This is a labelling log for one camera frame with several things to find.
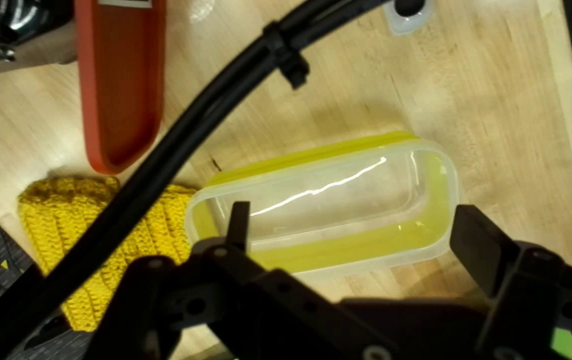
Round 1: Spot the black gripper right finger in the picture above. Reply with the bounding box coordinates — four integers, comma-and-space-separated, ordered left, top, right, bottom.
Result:
451, 204, 520, 298

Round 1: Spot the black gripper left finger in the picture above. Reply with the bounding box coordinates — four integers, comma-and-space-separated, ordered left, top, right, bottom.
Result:
226, 201, 250, 252

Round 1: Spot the yellow clear lunch box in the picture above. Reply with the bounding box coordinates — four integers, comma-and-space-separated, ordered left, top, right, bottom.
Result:
186, 131, 460, 275

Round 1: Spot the yellow knitted cloth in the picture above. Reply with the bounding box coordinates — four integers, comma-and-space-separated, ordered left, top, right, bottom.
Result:
19, 175, 195, 331

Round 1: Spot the white plastic clip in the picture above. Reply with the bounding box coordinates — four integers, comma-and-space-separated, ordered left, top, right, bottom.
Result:
384, 0, 433, 35

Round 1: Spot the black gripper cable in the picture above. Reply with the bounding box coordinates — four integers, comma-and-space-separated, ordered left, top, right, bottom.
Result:
0, 0, 394, 360

